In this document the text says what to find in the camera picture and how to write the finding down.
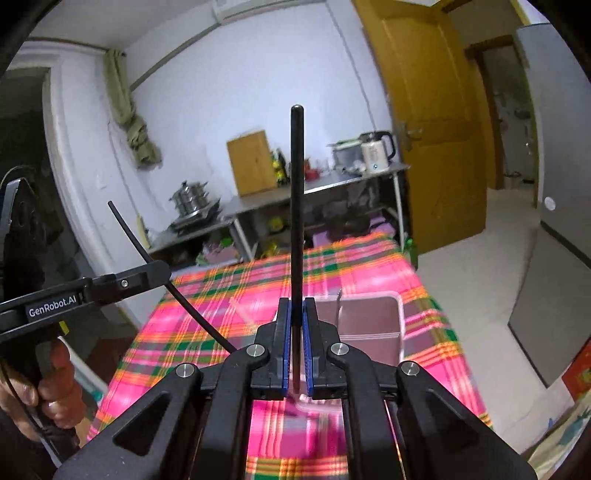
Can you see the white electric kettle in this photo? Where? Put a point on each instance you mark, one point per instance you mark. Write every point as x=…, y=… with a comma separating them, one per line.
x=376, y=154

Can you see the red box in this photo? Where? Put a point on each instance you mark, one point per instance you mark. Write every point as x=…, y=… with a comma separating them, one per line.
x=579, y=371

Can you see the pink utensil holder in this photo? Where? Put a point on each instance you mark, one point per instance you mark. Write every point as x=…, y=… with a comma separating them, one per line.
x=369, y=323

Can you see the white air conditioner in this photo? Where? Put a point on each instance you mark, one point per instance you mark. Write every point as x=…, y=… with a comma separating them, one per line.
x=268, y=9

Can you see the grey refrigerator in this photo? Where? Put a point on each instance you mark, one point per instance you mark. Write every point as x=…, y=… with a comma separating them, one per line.
x=554, y=161

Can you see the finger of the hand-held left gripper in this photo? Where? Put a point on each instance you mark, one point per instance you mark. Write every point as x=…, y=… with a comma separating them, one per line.
x=138, y=277

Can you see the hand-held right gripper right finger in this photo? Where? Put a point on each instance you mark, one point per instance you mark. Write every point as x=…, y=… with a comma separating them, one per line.
x=308, y=346

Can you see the pink plaid tablecloth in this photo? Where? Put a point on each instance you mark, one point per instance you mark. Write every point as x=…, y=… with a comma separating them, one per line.
x=207, y=295

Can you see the yellow wooden door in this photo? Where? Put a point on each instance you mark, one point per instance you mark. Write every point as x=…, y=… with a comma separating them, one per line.
x=429, y=92

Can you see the person's left hand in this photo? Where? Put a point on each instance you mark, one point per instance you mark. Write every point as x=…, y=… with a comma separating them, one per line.
x=62, y=392

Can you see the steel steamer pot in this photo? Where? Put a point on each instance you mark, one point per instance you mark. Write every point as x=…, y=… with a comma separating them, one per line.
x=189, y=198

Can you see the green bottle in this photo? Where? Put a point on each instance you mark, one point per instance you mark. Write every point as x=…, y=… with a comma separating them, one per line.
x=411, y=254

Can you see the wooden cutting board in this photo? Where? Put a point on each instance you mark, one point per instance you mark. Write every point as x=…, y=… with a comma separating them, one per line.
x=251, y=164

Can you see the pink basket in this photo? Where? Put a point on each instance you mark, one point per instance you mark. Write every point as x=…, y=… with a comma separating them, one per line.
x=217, y=256

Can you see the black chopstick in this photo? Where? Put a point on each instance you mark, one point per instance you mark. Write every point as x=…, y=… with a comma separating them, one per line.
x=296, y=207
x=202, y=321

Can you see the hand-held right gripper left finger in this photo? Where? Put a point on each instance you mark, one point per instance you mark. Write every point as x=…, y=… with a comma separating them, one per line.
x=287, y=341

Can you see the tall steel table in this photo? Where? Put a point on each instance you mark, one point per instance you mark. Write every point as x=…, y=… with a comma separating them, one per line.
x=323, y=182

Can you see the black induction cooker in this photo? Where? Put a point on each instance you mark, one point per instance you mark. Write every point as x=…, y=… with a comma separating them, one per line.
x=196, y=219

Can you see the wooden door frame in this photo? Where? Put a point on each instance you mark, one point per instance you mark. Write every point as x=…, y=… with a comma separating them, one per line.
x=489, y=92

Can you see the green hanging cloth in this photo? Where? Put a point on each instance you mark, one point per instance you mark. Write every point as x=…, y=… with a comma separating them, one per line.
x=134, y=124

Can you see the dark oil bottle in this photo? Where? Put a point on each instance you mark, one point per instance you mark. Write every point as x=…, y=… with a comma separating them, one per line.
x=277, y=168
x=285, y=173

